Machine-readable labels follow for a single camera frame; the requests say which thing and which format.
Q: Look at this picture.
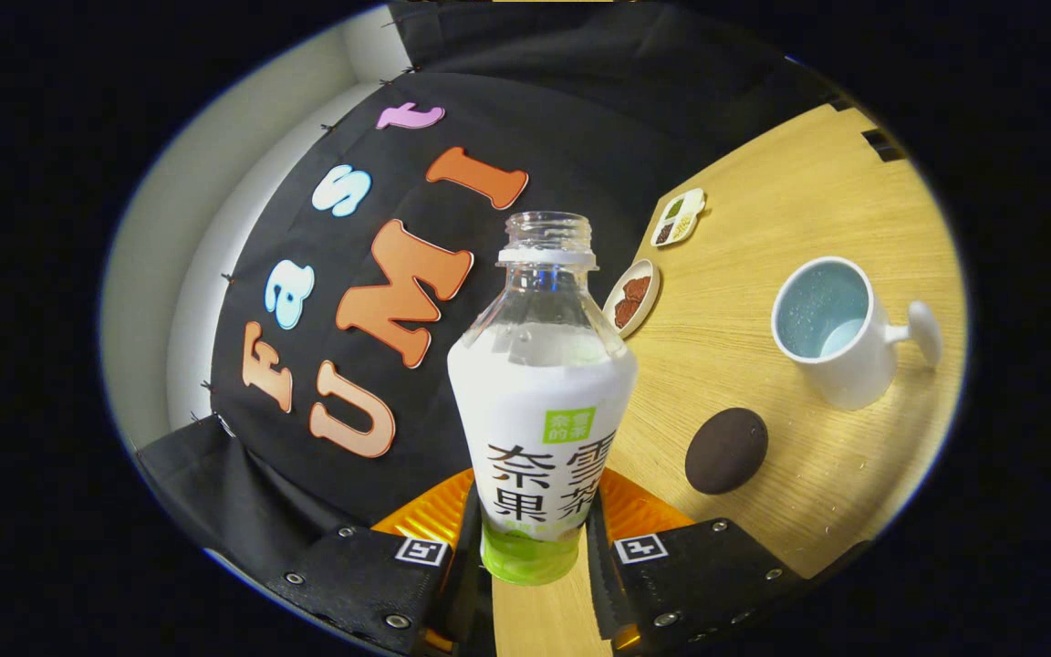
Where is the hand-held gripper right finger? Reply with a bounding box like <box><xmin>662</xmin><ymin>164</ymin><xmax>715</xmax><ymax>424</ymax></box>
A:
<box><xmin>585</xmin><ymin>467</ymin><xmax>806</xmax><ymax>653</ymax></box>

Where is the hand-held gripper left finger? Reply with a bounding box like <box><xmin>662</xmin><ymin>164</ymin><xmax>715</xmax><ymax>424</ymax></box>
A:
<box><xmin>265</xmin><ymin>468</ymin><xmax>495</xmax><ymax>657</ymax></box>

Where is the dark round coaster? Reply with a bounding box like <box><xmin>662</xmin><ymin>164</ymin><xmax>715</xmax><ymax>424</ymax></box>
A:
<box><xmin>684</xmin><ymin>407</ymin><xmax>770</xmax><ymax>495</ymax></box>

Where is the clear juice bottle white label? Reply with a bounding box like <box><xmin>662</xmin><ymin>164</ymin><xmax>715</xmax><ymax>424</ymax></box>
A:
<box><xmin>446</xmin><ymin>212</ymin><xmax>639</xmax><ymax>586</ymax></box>

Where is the white cup blue inside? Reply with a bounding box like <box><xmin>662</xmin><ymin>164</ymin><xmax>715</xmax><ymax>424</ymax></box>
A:
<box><xmin>770</xmin><ymin>255</ymin><xmax>944</xmax><ymax>412</ymax></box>

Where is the round plate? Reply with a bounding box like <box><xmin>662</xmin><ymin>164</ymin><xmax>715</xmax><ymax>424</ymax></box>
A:
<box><xmin>602</xmin><ymin>258</ymin><xmax>661</xmax><ymax>339</ymax></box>

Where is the white divided dish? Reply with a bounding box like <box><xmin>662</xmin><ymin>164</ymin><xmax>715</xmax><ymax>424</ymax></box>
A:
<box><xmin>650</xmin><ymin>188</ymin><xmax>707</xmax><ymax>248</ymax></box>

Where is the wooden table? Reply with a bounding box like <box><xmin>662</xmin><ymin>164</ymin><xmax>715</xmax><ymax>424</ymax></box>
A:
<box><xmin>492</xmin><ymin>102</ymin><xmax>969</xmax><ymax>657</ymax></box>

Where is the black backdrop cloth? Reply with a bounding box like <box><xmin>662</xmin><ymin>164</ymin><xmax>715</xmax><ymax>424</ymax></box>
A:
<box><xmin>133</xmin><ymin>0</ymin><xmax>855</xmax><ymax>594</ymax></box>

